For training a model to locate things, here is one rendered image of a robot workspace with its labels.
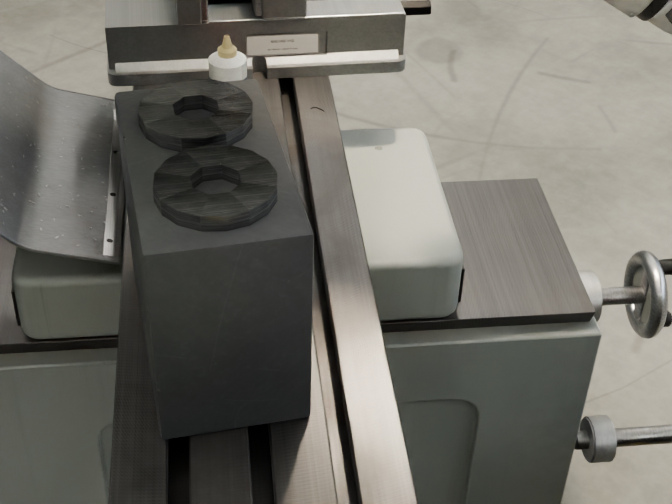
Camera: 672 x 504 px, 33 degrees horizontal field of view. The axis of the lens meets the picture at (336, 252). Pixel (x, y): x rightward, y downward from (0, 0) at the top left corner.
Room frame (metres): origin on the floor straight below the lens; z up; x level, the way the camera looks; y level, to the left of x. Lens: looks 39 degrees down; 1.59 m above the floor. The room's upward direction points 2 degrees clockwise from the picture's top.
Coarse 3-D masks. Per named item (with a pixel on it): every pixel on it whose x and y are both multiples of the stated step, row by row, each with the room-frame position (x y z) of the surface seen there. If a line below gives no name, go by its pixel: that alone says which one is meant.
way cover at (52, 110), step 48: (0, 96) 1.10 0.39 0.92; (48, 96) 1.17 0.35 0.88; (96, 96) 1.20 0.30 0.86; (0, 144) 1.01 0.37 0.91; (48, 144) 1.07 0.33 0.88; (96, 144) 1.10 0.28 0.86; (0, 192) 0.94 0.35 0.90; (48, 192) 0.98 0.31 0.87; (96, 192) 1.00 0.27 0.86; (48, 240) 0.90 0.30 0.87; (96, 240) 0.92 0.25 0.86
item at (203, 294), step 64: (128, 128) 0.74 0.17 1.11; (192, 128) 0.72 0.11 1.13; (256, 128) 0.75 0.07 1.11; (128, 192) 0.70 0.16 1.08; (192, 192) 0.64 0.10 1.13; (256, 192) 0.64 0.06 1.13; (192, 256) 0.59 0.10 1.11; (256, 256) 0.60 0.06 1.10; (192, 320) 0.59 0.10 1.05; (256, 320) 0.60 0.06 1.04; (192, 384) 0.59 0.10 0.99; (256, 384) 0.60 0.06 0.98
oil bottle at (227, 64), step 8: (224, 40) 1.04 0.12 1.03; (224, 48) 1.04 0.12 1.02; (232, 48) 1.04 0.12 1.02; (216, 56) 1.04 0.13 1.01; (224, 56) 1.03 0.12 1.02; (232, 56) 1.04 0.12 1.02; (240, 56) 1.04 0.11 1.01; (216, 64) 1.03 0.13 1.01; (224, 64) 1.03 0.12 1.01; (232, 64) 1.03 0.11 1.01; (240, 64) 1.03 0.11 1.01; (216, 72) 1.03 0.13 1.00; (224, 72) 1.02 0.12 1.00; (232, 72) 1.02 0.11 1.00; (240, 72) 1.03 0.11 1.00; (224, 80) 1.02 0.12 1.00; (232, 80) 1.02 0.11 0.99
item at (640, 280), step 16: (640, 256) 1.15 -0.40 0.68; (592, 272) 1.14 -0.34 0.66; (640, 272) 1.16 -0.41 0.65; (656, 272) 1.12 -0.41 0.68; (592, 288) 1.11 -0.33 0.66; (608, 288) 1.13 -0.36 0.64; (624, 288) 1.13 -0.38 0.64; (640, 288) 1.13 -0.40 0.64; (656, 288) 1.10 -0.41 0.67; (592, 304) 1.09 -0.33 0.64; (608, 304) 1.12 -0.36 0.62; (624, 304) 1.12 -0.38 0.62; (640, 304) 1.13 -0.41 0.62; (656, 304) 1.09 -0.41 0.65; (640, 320) 1.12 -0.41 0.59; (656, 320) 1.08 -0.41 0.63; (640, 336) 1.10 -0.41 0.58
